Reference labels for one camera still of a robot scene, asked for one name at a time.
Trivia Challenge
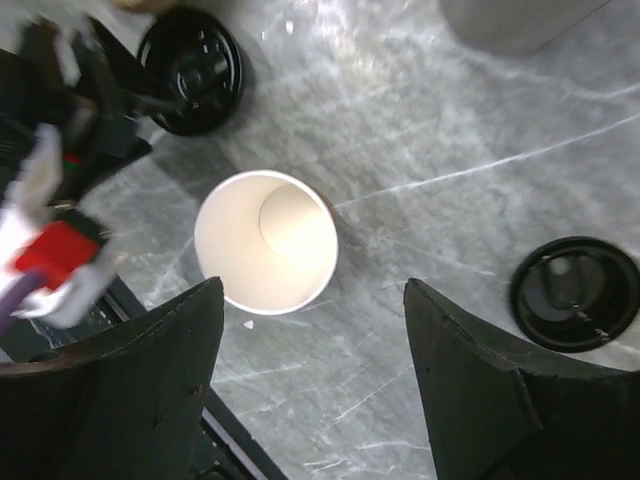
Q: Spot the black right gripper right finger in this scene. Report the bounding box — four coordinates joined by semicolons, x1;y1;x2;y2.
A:
404;279;639;479

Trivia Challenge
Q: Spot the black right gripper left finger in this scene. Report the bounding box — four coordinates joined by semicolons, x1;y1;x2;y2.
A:
1;278;224;479

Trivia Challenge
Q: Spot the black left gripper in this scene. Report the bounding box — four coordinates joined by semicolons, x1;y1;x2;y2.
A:
1;17;178;200

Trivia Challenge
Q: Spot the black coffee cup lid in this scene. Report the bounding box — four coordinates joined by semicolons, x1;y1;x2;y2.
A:
137;7;246;136

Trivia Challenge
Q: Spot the paper coffee cup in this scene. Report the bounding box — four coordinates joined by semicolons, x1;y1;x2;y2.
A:
194;170;339;316

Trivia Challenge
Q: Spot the grey straw holder cup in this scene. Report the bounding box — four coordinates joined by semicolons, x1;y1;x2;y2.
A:
438;0;607;56

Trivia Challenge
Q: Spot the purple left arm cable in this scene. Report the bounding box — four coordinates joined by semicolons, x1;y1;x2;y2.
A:
0;269;49;336

